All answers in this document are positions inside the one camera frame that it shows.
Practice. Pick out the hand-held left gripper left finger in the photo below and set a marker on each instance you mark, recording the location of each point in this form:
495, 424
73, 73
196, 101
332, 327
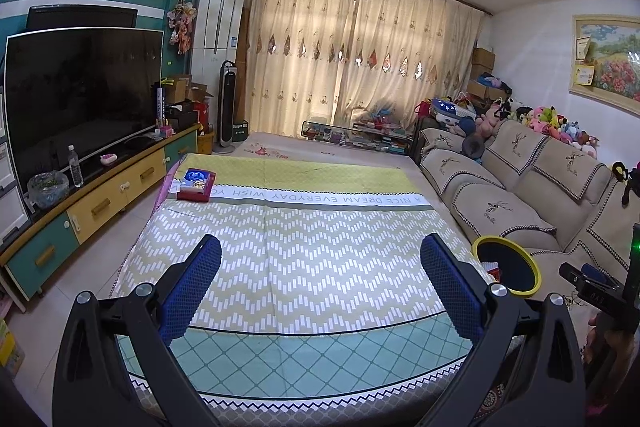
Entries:
190, 287

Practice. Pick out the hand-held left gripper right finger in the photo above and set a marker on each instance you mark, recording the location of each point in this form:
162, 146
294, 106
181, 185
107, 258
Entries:
450, 287

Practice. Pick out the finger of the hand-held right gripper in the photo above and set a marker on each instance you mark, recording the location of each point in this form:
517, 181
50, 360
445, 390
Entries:
595, 272
570, 274

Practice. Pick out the yellow rimmed dark trash bin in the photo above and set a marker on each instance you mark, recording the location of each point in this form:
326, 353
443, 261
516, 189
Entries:
505, 267

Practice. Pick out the person's right hand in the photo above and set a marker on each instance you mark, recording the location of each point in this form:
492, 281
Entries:
595, 337

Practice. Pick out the beige covered sofa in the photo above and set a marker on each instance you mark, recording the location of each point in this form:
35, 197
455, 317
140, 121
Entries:
525, 207

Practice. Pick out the black yellow plush toy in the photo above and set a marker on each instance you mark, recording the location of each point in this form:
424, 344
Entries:
620, 172

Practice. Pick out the red blue tissue pack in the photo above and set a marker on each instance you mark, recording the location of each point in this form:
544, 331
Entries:
195, 179

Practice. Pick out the green yellow television cabinet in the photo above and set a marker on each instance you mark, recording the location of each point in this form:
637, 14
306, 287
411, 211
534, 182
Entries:
100, 207

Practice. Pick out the green patterned tablecloth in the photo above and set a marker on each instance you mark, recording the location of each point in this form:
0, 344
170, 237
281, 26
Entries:
310, 257

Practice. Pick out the pink small dish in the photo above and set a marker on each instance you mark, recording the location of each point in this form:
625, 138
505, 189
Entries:
108, 160

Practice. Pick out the pile of plush toys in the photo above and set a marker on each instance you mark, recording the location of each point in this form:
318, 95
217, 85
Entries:
550, 122

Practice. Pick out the clear water bottle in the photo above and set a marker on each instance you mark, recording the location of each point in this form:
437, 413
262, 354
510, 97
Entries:
75, 169

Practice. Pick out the glass bowl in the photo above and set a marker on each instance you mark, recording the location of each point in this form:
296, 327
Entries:
47, 189

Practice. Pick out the glass coffee table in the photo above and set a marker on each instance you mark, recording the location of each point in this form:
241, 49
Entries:
360, 137

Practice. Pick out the blue white star bag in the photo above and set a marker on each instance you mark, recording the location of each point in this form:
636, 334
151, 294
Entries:
450, 109

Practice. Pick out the black white printed box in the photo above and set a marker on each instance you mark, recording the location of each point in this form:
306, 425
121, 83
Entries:
160, 107

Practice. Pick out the black tower fan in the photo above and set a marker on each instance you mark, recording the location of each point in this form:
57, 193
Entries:
229, 107

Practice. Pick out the open cardboard box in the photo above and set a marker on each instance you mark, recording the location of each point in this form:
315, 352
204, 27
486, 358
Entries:
182, 87

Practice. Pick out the large black television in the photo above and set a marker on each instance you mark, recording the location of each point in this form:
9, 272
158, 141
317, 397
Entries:
80, 107

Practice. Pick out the framed flower painting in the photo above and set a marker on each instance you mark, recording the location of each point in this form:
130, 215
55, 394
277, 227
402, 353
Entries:
615, 57

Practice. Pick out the stack of cardboard boxes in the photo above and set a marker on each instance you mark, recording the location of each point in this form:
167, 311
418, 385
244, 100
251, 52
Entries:
482, 62

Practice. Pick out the beige embroidered curtain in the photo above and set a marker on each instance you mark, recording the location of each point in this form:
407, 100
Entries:
410, 47
295, 57

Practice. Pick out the white standing air conditioner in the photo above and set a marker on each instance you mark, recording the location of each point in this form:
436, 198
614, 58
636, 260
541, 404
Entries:
215, 37

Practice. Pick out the black screen behind television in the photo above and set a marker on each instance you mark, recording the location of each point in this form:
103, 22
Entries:
80, 18

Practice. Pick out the hanging colourful wall decoration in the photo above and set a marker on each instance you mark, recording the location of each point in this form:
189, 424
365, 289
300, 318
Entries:
181, 24

